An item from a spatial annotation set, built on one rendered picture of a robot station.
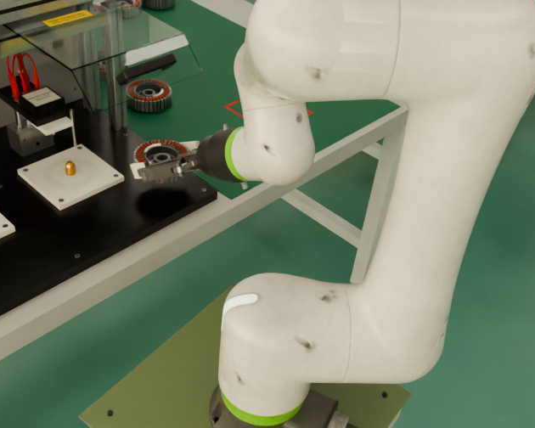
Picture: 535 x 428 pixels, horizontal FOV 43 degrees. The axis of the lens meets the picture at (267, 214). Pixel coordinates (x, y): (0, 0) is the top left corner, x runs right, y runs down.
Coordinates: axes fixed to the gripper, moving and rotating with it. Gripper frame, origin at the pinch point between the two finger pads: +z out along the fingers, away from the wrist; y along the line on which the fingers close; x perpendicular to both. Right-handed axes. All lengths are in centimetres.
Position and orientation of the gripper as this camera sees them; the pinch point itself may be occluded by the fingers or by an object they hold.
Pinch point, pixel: (162, 160)
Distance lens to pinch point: 135.4
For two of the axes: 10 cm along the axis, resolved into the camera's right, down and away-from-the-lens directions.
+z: -6.6, -0.2, 7.5
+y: 6.9, -4.0, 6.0
